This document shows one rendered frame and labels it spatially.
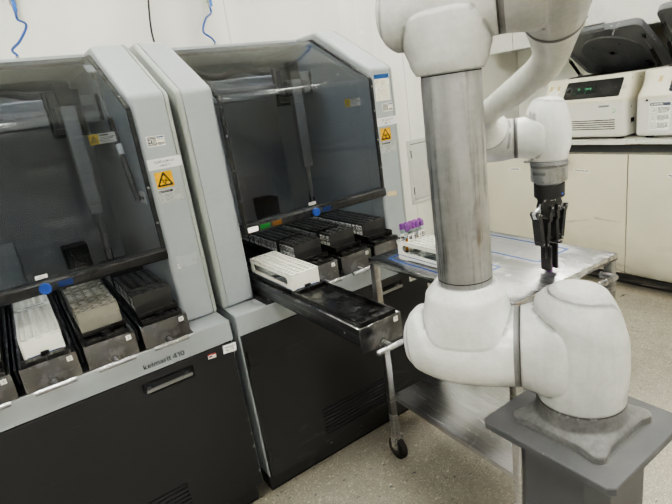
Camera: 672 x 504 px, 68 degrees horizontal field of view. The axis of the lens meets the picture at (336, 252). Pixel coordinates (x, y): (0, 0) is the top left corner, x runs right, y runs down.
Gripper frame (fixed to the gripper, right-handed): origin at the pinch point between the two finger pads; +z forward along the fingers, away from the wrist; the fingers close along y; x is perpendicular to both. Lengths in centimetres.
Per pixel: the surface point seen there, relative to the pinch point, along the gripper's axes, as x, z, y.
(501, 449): -6, 58, 15
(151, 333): -63, 9, 94
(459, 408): -29, 59, 9
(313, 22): -189, -91, -51
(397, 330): -14.1, 10.7, 42.9
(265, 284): -65, 6, 56
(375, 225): -74, 1, 3
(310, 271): -49, 1, 47
